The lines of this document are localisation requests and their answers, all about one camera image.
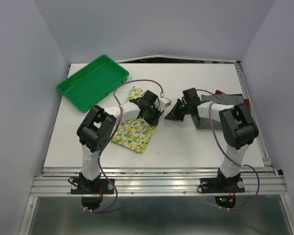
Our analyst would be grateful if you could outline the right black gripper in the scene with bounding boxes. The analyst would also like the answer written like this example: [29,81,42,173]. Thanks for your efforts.
[164,98,191,121]

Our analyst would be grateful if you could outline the grey skirt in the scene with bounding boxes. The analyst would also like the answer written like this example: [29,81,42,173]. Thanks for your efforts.
[191,93,244,130]

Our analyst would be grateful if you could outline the yellow lemon print skirt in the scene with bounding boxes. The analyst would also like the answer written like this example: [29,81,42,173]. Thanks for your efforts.
[111,85,159,155]

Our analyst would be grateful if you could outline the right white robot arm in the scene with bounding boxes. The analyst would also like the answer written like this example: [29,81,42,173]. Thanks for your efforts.
[165,88,259,193]

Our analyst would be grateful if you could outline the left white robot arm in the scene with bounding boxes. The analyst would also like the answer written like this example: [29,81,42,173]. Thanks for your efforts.
[71,90,171,194]

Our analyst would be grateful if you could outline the green plastic tray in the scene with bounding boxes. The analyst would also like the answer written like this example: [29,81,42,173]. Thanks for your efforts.
[57,54,129,113]

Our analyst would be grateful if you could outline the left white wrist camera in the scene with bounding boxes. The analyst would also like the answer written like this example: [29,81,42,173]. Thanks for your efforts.
[155,96,172,111]

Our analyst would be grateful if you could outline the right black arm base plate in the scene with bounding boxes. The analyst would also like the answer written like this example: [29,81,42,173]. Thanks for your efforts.
[197,177,245,194]

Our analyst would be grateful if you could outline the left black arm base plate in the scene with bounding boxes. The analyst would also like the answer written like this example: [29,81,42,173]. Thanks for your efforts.
[68,177,115,195]

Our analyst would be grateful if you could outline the aluminium frame rail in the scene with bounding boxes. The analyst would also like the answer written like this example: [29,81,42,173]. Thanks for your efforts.
[29,166,288,197]

